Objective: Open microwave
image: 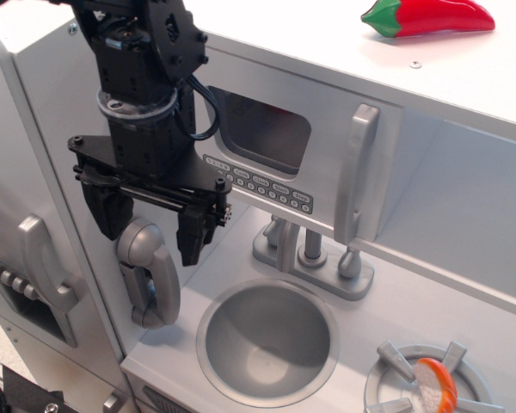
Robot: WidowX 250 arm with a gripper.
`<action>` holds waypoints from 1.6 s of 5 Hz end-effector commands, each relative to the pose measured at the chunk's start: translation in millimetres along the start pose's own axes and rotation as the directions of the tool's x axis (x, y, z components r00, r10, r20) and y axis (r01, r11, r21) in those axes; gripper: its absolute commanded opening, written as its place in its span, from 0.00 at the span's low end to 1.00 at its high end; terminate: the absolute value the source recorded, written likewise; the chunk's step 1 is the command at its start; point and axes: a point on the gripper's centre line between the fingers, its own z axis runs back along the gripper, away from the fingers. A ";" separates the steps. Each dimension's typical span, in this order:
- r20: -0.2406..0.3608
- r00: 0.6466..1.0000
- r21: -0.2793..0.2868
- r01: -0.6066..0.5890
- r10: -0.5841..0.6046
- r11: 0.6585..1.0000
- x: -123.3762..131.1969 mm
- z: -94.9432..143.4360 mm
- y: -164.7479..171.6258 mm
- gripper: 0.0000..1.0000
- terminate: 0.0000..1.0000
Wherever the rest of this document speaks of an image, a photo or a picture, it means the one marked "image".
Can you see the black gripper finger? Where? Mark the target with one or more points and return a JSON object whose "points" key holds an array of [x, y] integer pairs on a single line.
{"points": [[196, 227], [111, 210]]}

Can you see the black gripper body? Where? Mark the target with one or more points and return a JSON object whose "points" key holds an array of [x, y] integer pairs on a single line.
{"points": [[153, 161]]}

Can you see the grey toy microwave door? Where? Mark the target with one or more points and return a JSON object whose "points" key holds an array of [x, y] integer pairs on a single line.
{"points": [[280, 141]]}

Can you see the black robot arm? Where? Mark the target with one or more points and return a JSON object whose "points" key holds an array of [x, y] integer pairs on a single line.
{"points": [[146, 54]]}

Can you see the grey toy telephone handset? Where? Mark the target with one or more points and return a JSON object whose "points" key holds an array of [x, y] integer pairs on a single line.
{"points": [[149, 274]]}

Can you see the grey ice dispenser panel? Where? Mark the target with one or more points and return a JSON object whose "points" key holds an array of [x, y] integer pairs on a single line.
{"points": [[22, 299]]}

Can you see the grey round sink bowl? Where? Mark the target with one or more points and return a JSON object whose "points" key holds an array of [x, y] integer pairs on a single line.
{"points": [[268, 343]]}

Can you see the grey toy faucet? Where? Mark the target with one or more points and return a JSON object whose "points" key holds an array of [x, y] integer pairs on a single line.
{"points": [[341, 272]]}

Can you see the white toy kitchen cabinet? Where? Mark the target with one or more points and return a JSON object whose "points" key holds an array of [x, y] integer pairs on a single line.
{"points": [[438, 219]]}

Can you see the grey toy stove burner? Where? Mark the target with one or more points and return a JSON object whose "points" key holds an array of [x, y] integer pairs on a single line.
{"points": [[391, 385]]}

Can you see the red toy chili pepper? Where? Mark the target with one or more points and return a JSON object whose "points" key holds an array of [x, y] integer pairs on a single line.
{"points": [[408, 18]]}

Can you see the orange salmon sushi toy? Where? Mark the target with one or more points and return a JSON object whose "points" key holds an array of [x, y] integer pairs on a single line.
{"points": [[436, 385]]}

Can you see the grey fridge door handle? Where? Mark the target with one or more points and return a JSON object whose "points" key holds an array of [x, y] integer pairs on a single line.
{"points": [[41, 263]]}

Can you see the grey oven handle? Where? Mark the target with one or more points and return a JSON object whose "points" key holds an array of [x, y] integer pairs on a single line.
{"points": [[112, 404]]}

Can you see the black bracket with cable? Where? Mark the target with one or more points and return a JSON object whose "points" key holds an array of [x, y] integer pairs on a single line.
{"points": [[18, 394]]}

